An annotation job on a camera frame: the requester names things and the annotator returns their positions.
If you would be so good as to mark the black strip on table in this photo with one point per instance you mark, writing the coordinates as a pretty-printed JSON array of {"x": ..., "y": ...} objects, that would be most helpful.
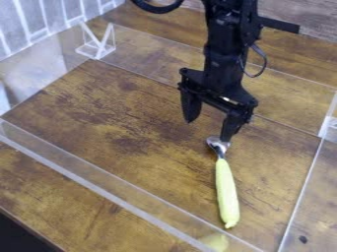
[{"x": 280, "y": 25}]

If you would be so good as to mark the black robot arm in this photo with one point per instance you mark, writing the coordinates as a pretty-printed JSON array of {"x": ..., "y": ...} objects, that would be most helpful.
[{"x": 234, "y": 28}]

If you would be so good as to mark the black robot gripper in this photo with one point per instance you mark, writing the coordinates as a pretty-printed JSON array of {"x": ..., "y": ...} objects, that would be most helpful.
[{"x": 217, "y": 86}]

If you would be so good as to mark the clear acrylic enclosure walls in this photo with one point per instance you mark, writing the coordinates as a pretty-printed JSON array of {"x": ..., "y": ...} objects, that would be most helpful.
[{"x": 107, "y": 173}]

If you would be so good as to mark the clear acrylic triangular bracket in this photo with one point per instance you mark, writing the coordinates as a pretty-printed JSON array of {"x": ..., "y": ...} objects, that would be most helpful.
[{"x": 97, "y": 48}]

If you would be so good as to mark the green handled metal spoon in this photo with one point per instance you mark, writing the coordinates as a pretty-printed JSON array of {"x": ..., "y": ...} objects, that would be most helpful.
[{"x": 225, "y": 185}]

